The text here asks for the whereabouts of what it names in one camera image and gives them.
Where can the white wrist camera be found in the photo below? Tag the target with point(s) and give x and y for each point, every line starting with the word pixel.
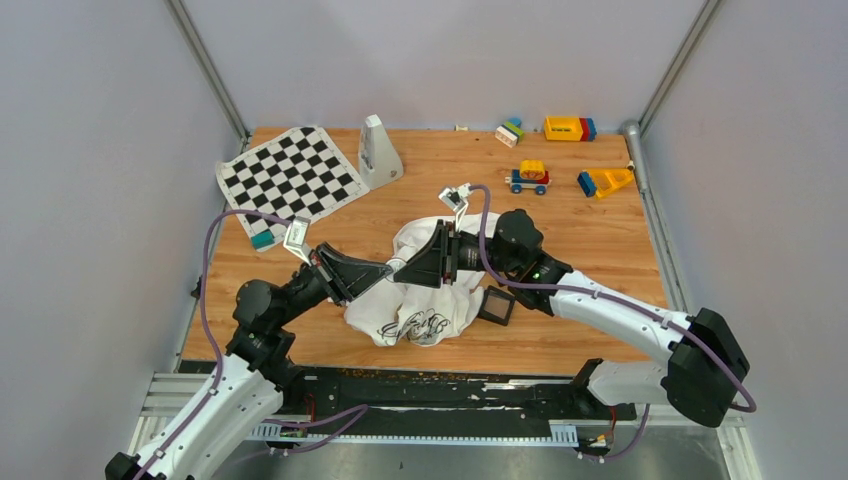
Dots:
pixel 457 199
pixel 295 239

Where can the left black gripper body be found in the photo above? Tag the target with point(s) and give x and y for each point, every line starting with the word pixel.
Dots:
pixel 334 289

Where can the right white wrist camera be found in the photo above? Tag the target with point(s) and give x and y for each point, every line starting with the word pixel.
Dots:
pixel 457 199

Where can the black square frame box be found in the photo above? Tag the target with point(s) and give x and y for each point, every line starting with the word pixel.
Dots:
pixel 497 306

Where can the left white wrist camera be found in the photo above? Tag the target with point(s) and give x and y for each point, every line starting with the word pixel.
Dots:
pixel 295 239

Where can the toy car with yellow top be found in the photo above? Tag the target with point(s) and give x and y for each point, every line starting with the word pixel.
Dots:
pixel 531 175

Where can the white cone-shaped box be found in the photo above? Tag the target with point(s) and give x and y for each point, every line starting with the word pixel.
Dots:
pixel 378 161

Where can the white printed garment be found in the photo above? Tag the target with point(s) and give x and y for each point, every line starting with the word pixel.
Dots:
pixel 390 311

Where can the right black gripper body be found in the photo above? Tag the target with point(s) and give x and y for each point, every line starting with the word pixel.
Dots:
pixel 452 244

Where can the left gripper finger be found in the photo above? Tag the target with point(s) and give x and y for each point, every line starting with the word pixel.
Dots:
pixel 347 267
pixel 357 282

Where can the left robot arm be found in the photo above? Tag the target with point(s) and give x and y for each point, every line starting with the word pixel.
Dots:
pixel 250 378

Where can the white green blue blocks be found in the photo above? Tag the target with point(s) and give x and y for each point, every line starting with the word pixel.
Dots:
pixel 510 132

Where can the black white checkerboard sheet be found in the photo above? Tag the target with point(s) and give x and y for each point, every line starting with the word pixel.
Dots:
pixel 300 173

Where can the yellow red blue block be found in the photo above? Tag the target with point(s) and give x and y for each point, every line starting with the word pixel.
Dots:
pixel 569 129

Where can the grey metal pipe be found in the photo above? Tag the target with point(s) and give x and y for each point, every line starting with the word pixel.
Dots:
pixel 632 134

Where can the teal small block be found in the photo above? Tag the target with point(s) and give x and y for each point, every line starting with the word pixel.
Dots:
pixel 263 240

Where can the small round brooch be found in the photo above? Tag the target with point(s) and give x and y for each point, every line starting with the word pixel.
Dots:
pixel 396 264

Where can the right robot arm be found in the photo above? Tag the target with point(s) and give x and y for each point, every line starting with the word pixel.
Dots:
pixel 696 365

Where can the yellow blue toy scoop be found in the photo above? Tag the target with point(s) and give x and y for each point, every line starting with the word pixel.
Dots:
pixel 601 183

